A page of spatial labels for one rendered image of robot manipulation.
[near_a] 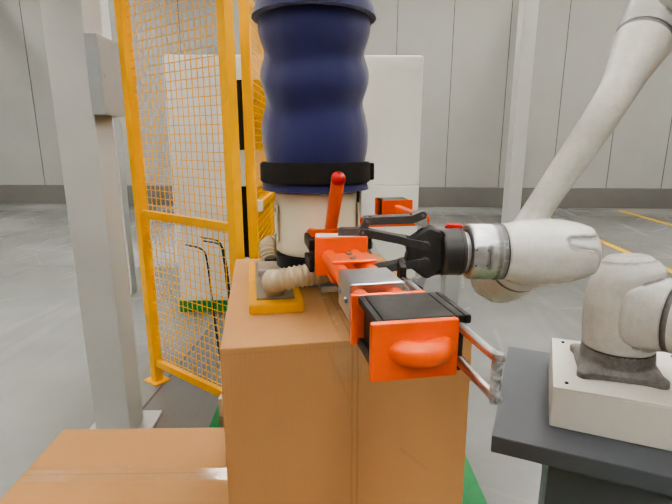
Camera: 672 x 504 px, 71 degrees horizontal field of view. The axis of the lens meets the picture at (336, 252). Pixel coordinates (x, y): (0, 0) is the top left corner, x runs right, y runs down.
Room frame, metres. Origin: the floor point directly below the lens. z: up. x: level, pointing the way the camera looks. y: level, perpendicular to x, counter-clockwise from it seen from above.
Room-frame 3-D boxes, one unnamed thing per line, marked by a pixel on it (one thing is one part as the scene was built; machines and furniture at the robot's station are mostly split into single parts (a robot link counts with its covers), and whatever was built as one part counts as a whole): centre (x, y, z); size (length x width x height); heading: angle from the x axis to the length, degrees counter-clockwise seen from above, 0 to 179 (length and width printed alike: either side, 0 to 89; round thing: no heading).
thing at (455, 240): (0.73, -0.16, 1.20); 0.09 x 0.07 x 0.08; 91
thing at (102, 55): (2.04, 0.94, 1.62); 0.20 x 0.05 x 0.30; 1
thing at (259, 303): (0.97, 0.14, 1.09); 0.34 x 0.10 x 0.05; 10
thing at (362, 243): (0.74, 0.00, 1.20); 0.10 x 0.08 x 0.06; 100
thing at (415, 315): (0.39, -0.06, 1.21); 0.08 x 0.07 x 0.05; 10
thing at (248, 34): (3.08, 0.47, 1.05); 1.17 x 0.10 x 2.10; 1
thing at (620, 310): (1.03, -0.67, 1.01); 0.18 x 0.16 x 0.22; 38
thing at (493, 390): (0.46, -0.10, 1.21); 0.31 x 0.03 x 0.05; 10
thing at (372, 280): (0.53, -0.04, 1.20); 0.07 x 0.07 x 0.04; 10
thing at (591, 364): (1.05, -0.67, 0.87); 0.22 x 0.18 x 0.06; 160
